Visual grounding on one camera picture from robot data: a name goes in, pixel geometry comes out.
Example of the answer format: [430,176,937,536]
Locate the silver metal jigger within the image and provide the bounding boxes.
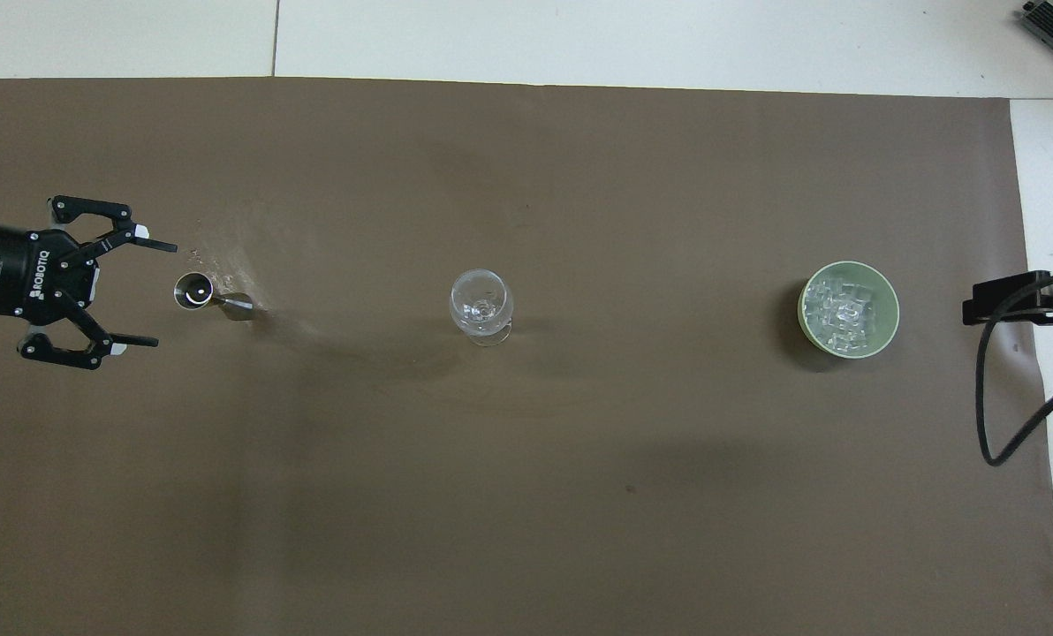
[172,271,255,321]

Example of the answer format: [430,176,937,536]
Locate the green bowl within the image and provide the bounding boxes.
[797,260,901,361]

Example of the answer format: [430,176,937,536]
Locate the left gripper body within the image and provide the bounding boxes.
[0,217,103,322]

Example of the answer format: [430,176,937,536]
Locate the clear wine glass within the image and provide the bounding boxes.
[449,268,516,348]

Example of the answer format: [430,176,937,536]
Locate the clear ice cubes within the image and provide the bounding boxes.
[804,274,886,352]

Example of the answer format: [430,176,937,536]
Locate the black cable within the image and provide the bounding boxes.
[974,272,1053,468]

